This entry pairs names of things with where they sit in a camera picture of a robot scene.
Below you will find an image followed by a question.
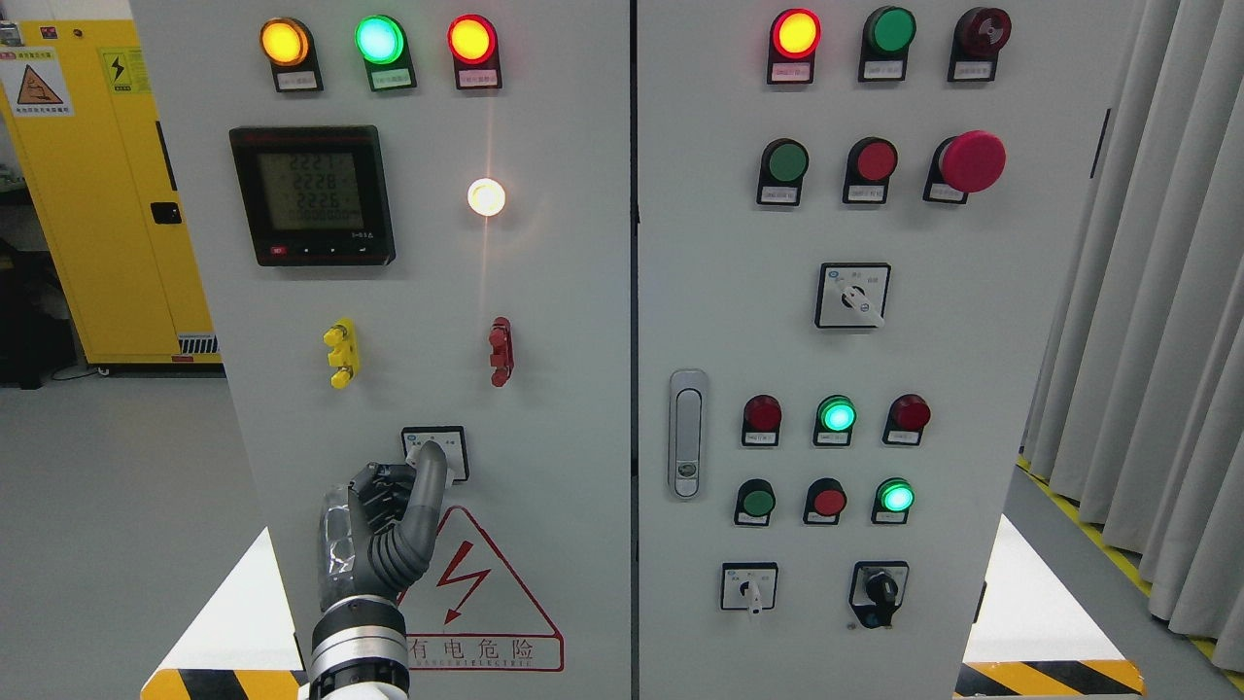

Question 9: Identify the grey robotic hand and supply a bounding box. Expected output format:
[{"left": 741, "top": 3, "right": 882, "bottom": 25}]
[{"left": 317, "top": 441, "right": 450, "bottom": 610}]

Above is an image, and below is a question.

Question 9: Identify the white rotary switch door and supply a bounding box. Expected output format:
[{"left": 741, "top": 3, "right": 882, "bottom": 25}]
[{"left": 401, "top": 425, "right": 470, "bottom": 484}]

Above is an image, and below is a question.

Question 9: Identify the red electric danger warning sticker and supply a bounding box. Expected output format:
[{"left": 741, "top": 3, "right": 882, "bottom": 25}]
[{"left": 399, "top": 506, "right": 565, "bottom": 671}]

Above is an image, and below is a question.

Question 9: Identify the yellow terminal connector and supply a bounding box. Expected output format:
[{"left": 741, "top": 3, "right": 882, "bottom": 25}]
[{"left": 323, "top": 316, "right": 360, "bottom": 390}]

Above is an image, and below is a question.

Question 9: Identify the red terminal connector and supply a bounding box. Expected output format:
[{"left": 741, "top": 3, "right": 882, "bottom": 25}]
[{"left": 488, "top": 316, "right": 515, "bottom": 387}]

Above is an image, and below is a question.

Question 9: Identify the yellow black hazard tape left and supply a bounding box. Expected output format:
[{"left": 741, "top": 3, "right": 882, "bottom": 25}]
[{"left": 139, "top": 668, "right": 306, "bottom": 699}]

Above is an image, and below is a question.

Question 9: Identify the yellow black hazard tape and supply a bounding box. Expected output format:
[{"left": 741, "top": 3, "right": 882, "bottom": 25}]
[
  {"left": 954, "top": 659, "right": 1147, "bottom": 698},
  {"left": 139, "top": 668, "right": 306, "bottom": 699}
]

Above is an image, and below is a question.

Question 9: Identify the grey left cabinet door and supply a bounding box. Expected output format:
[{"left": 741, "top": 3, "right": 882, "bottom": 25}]
[{"left": 131, "top": 1, "right": 632, "bottom": 699}]

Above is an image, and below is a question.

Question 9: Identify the grey cabinet door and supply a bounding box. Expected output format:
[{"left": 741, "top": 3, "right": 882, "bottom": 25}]
[
  {"left": 634, "top": 1, "right": 1142, "bottom": 699},
  {"left": 131, "top": 1, "right": 632, "bottom": 699}
]

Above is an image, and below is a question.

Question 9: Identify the black digital power meter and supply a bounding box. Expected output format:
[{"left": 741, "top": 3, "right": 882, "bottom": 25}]
[{"left": 229, "top": 126, "right": 396, "bottom": 267}]

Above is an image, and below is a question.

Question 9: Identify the small clear lamp bulb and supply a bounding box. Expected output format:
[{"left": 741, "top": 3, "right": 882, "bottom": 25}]
[{"left": 467, "top": 177, "right": 508, "bottom": 218}]

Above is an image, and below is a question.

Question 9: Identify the dark red indicator lower left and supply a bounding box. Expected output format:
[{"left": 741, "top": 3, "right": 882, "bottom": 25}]
[{"left": 741, "top": 395, "right": 782, "bottom": 448}]

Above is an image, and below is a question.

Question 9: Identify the dark red indicator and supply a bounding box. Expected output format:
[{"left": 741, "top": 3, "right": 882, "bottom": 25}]
[
  {"left": 741, "top": 395, "right": 782, "bottom": 448},
  {"left": 882, "top": 394, "right": 932, "bottom": 448}
]

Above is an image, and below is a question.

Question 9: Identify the red push button lower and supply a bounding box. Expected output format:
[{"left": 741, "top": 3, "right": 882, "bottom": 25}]
[{"left": 802, "top": 477, "right": 847, "bottom": 526}]

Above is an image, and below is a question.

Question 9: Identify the red push button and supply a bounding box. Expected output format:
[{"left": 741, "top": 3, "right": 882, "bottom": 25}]
[
  {"left": 841, "top": 136, "right": 899, "bottom": 205},
  {"left": 802, "top": 477, "right": 847, "bottom": 526}
]

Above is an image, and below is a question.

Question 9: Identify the lit green indicator lower middle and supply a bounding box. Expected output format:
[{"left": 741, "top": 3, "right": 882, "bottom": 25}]
[{"left": 812, "top": 395, "right": 857, "bottom": 448}]

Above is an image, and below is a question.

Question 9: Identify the green indicator light left door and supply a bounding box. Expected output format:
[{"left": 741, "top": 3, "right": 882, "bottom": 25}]
[{"left": 355, "top": 15, "right": 418, "bottom": 92}]

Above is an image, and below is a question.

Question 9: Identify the amber indicator light left door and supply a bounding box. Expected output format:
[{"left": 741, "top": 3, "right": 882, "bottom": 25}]
[{"left": 260, "top": 17, "right": 323, "bottom": 92}]

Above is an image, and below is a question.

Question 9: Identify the red indicator light left door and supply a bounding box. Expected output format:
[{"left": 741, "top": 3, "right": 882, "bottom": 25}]
[{"left": 447, "top": 14, "right": 503, "bottom": 91}]

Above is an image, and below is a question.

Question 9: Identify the lit green push button lower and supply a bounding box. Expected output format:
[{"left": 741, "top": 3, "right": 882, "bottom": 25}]
[{"left": 870, "top": 475, "right": 916, "bottom": 526}]

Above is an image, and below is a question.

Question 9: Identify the yellow safety storage cabinet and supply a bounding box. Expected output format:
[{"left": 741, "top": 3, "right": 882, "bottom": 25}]
[{"left": 2, "top": 19, "right": 221, "bottom": 367}]

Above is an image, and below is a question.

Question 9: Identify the white rotary selector upper right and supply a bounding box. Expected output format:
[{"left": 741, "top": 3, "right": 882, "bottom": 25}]
[{"left": 814, "top": 262, "right": 889, "bottom": 333}]

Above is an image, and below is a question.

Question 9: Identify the dark red indicator lower right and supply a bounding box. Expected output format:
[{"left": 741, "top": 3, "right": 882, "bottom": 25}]
[{"left": 882, "top": 394, "right": 932, "bottom": 448}]

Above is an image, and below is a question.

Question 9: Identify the green push button upper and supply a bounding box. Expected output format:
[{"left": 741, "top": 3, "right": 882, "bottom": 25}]
[{"left": 755, "top": 138, "right": 810, "bottom": 206}]

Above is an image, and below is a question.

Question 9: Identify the grey right cabinet door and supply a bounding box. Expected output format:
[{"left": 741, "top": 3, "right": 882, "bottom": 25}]
[{"left": 634, "top": 1, "right": 1142, "bottom": 699}]

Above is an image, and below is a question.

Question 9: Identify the red push button upper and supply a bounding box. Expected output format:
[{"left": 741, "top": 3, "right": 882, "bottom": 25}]
[{"left": 841, "top": 136, "right": 899, "bottom": 205}]

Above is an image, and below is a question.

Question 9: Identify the red lit indicator right door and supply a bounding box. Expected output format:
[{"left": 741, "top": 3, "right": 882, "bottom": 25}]
[{"left": 766, "top": 7, "right": 822, "bottom": 86}]

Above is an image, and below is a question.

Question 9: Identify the yellow black hazard tape right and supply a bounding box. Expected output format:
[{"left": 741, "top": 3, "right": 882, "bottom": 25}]
[{"left": 954, "top": 659, "right": 1147, "bottom": 698}]

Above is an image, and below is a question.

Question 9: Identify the red emergency stop mushroom button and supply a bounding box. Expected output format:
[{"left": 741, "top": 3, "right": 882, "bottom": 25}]
[{"left": 921, "top": 129, "right": 1008, "bottom": 205}]

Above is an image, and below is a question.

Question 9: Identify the green indicator top right door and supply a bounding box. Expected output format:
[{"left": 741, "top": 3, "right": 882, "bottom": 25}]
[{"left": 857, "top": 5, "right": 918, "bottom": 83}]

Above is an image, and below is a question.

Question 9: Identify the yellow floor marking tape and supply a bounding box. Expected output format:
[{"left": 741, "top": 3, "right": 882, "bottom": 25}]
[{"left": 1004, "top": 455, "right": 1242, "bottom": 699}]

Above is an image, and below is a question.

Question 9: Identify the grey curtain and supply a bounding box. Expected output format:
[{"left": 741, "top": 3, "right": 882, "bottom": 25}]
[{"left": 1025, "top": 1, "right": 1243, "bottom": 671}]

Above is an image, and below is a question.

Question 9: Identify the dark red buzzer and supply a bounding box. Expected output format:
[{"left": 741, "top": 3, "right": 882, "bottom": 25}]
[{"left": 947, "top": 6, "right": 1013, "bottom": 83}]

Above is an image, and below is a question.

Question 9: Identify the silver door handle lock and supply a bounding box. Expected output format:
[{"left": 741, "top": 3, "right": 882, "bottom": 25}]
[{"left": 667, "top": 368, "right": 709, "bottom": 500}]

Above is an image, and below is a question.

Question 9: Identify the white rotary switch lower right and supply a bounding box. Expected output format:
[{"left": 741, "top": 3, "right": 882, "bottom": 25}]
[{"left": 719, "top": 561, "right": 780, "bottom": 614}]

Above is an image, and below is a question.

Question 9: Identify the black knob selector switch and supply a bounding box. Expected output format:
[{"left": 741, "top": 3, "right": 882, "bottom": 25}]
[{"left": 848, "top": 561, "right": 911, "bottom": 629}]

